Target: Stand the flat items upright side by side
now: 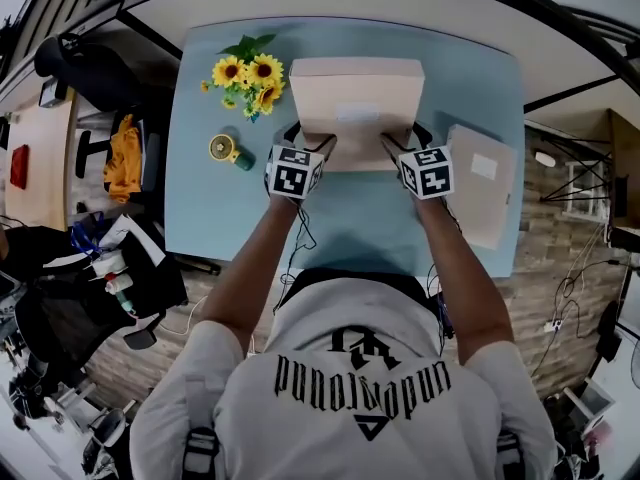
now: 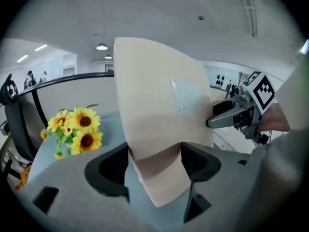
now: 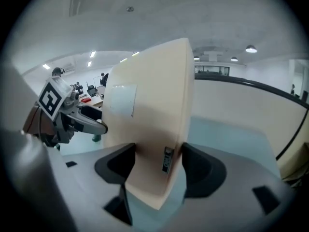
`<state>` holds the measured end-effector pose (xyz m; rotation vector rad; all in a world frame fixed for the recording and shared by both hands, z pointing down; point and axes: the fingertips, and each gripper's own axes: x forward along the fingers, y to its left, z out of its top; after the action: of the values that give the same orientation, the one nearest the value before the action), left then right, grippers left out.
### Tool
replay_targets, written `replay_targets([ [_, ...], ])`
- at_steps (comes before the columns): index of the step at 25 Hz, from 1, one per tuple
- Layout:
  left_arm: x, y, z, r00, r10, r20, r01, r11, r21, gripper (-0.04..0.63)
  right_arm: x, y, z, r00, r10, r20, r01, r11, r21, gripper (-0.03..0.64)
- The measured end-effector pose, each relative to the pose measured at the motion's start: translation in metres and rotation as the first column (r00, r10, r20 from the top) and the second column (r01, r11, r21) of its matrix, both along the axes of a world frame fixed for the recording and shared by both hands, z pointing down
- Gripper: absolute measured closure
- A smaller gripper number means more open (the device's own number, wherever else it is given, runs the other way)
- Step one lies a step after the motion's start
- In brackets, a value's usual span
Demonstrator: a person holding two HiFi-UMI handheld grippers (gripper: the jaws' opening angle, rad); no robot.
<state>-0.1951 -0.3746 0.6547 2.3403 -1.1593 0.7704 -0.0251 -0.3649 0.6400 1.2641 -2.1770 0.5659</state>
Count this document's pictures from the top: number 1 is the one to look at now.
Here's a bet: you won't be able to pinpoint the teal bottle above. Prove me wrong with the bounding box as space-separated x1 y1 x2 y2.
115 290 139 317

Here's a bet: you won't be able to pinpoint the brown desk black legs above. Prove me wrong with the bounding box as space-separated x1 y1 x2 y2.
537 110 640 249

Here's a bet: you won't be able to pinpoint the yellow green handheld fan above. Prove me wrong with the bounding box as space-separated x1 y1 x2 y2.
208 133 256 172

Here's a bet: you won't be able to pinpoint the orange cloth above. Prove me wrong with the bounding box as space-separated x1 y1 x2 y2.
103 113 145 205

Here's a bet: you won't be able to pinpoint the person's right forearm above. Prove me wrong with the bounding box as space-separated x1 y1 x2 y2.
412 195 516 367

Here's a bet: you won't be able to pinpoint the beige cardboard box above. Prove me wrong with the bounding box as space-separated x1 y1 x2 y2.
444 123 519 251
288 57 426 173

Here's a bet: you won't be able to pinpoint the grey harness strap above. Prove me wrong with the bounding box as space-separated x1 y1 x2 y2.
497 430 526 480
182 425 221 480

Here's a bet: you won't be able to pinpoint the red t-shirt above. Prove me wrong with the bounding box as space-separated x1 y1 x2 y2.
9 143 30 191

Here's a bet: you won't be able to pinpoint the yellow sunflower bouquet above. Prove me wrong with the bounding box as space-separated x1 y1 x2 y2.
199 32 287 124

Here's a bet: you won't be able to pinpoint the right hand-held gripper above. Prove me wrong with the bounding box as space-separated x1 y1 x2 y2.
379 120 456 201

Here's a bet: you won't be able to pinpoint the white floor cable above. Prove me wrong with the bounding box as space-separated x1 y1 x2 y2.
159 295 209 337

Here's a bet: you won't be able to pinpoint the blue strap bundle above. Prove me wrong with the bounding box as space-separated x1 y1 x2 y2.
69 211 107 257

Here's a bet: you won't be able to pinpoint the dark flat tablet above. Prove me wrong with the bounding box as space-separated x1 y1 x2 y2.
38 77 69 109

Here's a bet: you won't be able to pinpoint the blue black wire bundle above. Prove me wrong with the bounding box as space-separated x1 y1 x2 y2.
424 202 464 342

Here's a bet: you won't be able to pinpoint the person's left forearm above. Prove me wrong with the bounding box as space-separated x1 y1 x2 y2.
199 195 301 354

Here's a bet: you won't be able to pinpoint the black mesh office chair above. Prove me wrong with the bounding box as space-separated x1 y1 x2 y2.
0 215 221 354

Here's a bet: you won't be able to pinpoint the white paper sheets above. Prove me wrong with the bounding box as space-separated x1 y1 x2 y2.
97 213 167 268

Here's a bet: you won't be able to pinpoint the thin black cable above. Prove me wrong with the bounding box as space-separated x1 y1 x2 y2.
272 202 319 314

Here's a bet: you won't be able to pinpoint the light wood desk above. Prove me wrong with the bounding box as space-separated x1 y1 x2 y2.
0 85 80 232

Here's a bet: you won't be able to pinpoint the white printed t-shirt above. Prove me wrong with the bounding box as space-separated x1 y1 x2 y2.
129 267 559 480

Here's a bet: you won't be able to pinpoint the white metal rack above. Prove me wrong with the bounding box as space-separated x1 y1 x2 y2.
562 160 609 224

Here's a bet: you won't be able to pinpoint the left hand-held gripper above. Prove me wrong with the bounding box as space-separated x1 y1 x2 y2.
263 119 340 201

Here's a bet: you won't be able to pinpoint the white pouch red mark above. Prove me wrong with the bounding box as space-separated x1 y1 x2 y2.
89 250 136 294

